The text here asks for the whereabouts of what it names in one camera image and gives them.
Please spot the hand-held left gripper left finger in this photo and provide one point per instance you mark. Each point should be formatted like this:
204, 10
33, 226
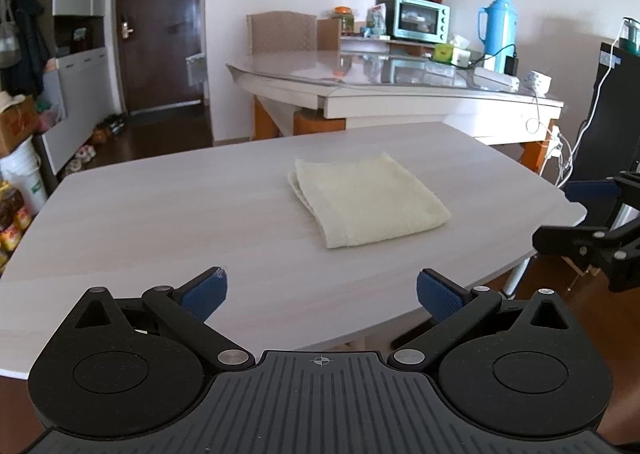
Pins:
205, 293

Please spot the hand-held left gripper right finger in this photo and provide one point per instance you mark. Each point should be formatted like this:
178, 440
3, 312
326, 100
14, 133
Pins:
440, 295

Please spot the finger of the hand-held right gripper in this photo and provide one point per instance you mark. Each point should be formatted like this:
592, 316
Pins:
590, 190
560, 240

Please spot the cream towel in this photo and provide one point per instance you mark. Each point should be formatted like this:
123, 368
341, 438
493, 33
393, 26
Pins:
365, 204

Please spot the white metal table leg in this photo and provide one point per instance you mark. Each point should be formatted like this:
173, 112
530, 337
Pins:
515, 279

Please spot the black cabinet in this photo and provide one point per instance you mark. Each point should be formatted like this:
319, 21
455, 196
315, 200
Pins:
605, 123

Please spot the white dotted cup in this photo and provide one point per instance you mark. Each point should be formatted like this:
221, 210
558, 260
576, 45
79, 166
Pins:
537, 82

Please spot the white power strip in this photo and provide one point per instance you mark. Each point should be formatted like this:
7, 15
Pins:
497, 78

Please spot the black charger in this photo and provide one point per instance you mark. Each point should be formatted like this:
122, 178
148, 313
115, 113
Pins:
511, 65

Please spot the teal cup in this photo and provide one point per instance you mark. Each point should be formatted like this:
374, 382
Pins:
632, 36

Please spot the blue thermos flask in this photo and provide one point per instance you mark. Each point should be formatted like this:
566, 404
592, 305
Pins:
497, 28

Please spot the brown shoe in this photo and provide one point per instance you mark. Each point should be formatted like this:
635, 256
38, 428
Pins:
101, 133

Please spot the black sneaker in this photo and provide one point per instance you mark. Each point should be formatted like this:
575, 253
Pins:
115, 123

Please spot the green tissue box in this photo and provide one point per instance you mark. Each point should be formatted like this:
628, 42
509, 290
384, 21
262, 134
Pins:
452, 54

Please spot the white glass-topped dining table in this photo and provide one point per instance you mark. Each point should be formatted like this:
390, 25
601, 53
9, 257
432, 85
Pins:
400, 98

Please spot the white plastic bucket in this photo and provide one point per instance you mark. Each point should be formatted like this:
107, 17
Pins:
22, 178

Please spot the pile of colourful cloths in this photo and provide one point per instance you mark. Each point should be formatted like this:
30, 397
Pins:
46, 116

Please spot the teal toaster oven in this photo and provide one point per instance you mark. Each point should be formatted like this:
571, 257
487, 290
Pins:
420, 19

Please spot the red-printed cardboard box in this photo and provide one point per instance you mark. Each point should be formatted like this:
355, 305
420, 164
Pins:
17, 126

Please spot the beige quilted chair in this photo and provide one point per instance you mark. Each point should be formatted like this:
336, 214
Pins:
282, 32

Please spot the red white package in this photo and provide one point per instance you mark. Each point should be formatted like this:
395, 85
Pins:
376, 22

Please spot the straw hat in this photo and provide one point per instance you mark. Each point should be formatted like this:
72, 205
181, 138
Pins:
11, 101

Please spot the dark brown door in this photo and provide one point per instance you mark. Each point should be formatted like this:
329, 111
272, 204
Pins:
160, 23

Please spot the silver door lock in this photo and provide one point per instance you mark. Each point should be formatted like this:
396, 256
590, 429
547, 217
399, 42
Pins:
126, 27

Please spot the orange-lidded glass jar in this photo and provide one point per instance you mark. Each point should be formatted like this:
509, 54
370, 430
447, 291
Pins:
344, 22

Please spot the dark jacket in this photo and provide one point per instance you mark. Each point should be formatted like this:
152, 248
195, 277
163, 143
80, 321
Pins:
31, 43

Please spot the grey tote bag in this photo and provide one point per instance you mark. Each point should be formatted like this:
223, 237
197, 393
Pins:
7, 43

